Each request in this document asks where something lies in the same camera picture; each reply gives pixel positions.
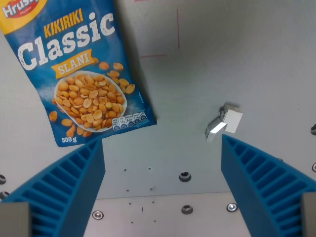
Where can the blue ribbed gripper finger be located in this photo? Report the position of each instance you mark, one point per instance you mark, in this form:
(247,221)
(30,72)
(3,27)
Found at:
(264,187)
(61,187)

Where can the shiny silver screw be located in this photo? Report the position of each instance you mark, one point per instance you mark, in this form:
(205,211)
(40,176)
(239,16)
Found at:
(232,207)
(98,214)

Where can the blue peanut snack bag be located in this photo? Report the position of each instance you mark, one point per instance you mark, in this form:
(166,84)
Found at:
(74,74)

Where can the small silver metal bracket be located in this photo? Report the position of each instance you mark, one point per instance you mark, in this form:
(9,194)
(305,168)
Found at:
(228,119)

